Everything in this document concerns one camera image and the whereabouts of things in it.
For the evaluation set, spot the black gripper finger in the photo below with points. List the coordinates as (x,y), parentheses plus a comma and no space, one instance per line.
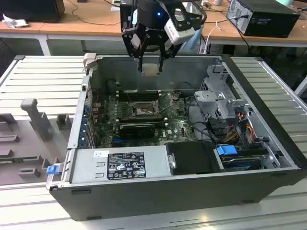
(161,62)
(128,40)

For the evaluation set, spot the silver topped CPU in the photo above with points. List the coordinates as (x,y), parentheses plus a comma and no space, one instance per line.
(150,69)

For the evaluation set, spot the black RAM slot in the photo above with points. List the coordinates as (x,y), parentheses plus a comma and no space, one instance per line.
(138,90)
(139,115)
(140,118)
(138,99)
(138,96)
(138,93)
(160,123)

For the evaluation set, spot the CPU socket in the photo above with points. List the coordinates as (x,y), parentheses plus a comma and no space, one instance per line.
(144,109)

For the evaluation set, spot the blue expansion slot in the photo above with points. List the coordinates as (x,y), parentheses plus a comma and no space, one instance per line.
(122,143)

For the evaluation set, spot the black box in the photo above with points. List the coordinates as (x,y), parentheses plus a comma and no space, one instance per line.
(126,14)

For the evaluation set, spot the wooden desk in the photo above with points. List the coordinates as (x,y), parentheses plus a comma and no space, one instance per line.
(223,28)
(72,21)

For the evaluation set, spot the green motherboard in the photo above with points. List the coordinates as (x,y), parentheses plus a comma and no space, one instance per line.
(177,127)

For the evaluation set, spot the silver disk bay cage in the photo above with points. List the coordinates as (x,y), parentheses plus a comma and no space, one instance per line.
(216,103)

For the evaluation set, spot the graphics card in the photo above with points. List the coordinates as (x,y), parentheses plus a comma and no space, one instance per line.
(136,130)

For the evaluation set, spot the black flat device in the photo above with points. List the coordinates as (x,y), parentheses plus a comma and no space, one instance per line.
(31,9)

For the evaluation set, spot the blue disk carrier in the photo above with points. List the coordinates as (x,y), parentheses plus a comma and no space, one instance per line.
(226,152)

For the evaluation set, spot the crumpled white paper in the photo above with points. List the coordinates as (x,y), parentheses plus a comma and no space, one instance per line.
(14,22)

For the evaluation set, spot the black computer tower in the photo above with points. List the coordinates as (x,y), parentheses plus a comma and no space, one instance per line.
(271,24)

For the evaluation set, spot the hard disk drive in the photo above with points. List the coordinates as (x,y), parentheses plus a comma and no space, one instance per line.
(239,163)

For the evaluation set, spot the grey power supply unit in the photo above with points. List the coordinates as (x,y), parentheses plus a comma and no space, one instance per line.
(84,167)

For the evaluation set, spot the black grey PC case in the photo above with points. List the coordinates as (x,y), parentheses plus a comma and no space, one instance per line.
(168,198)

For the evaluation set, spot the blue case latch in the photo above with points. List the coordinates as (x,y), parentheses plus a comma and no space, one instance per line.
(52,170)

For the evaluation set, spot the grey parts rack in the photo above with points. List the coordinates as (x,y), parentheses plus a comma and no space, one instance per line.
(14,153)

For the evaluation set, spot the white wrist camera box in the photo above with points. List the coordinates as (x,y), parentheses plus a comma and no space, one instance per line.
(180,31)

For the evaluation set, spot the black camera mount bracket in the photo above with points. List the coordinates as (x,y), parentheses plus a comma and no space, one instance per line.
(197,18)

